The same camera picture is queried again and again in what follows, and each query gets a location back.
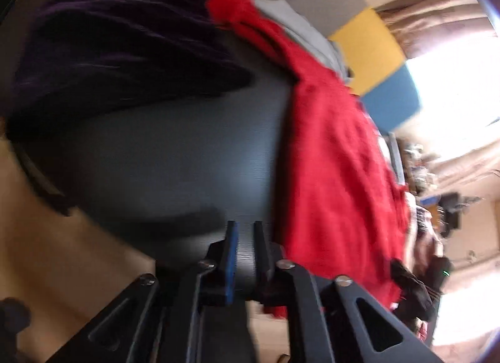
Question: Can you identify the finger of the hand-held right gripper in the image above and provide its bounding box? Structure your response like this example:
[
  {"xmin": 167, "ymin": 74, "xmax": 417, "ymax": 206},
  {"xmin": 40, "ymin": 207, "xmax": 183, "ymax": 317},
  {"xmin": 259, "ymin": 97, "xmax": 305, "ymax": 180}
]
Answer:
[{"xmin": 391, "ymin": 259, "xmax": 433, "ymax": 321}]

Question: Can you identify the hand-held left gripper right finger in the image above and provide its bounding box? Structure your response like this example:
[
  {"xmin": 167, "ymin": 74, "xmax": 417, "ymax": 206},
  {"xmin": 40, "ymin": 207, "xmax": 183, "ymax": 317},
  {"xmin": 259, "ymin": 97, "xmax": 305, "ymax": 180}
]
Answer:
[{"xmin": 254, "ymin": 221, "xmax": 446, "ymax": 363}]

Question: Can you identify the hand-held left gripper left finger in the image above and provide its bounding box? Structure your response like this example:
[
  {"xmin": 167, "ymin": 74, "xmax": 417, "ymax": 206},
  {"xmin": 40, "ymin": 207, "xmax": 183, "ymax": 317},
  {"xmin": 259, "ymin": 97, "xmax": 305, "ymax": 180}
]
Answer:
[{"xmin": 49, "ymin": 220, "xmax": 254, "ymax": 363}]

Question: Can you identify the red ribbed knit sweater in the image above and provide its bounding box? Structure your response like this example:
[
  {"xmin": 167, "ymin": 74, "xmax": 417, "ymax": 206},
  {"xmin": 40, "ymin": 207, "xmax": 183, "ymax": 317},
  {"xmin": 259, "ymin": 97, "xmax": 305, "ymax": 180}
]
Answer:
[{"xmin": 205, "ymin": 0, "xmax": 411, "ymax": 319}]

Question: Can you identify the dark purple leopard-trim garment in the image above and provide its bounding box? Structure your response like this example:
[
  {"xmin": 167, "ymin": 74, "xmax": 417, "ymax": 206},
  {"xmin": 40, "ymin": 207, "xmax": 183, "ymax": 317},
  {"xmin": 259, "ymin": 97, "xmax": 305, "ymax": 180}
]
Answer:
[{"xmin": 8, "ymin": 0, "xmax": 254, "ymax": 141}]

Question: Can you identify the black monitor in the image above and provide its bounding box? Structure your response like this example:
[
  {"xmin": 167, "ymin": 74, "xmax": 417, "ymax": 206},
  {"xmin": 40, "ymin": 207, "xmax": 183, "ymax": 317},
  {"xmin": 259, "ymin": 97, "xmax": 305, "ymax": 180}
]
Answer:
[{"xmin": 439, "ymin": 191, "xmax": 462, "ymax": 239}]

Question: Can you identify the beige floral curtain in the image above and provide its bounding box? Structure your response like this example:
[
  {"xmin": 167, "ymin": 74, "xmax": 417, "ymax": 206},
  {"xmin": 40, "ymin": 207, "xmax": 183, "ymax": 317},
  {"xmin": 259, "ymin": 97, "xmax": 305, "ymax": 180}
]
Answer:
[
  {"xmin": 379, "ymin": 0, "xmax": 500, "ymax": 59},
  {"xmin": 426, "ymin": 148, "xmax": 500, "ymax": 200}
]

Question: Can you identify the bright window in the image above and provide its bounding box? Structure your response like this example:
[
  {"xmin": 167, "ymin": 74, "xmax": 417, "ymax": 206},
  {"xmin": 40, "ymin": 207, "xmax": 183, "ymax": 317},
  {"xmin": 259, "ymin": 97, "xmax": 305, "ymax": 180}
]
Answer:
[{"xmin": 406, "ymin": 35, "xmax": 500, "ymax": 153}]

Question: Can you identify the light grey garment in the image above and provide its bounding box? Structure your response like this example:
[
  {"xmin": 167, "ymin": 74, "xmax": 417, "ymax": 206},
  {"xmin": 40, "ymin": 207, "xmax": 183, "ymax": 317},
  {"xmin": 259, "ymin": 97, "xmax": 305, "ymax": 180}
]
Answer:
[{"xmin": 227, "ymin": 0, "xmax": 352, "ymax": 82}]

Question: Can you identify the grey yellow blue sofa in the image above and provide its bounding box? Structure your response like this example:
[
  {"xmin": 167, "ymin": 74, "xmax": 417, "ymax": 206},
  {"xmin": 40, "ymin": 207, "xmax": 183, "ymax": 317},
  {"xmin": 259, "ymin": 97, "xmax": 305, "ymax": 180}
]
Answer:
[{"xmin": 227, "ymin": 0, "xmax": 424, "ymax": 137}]

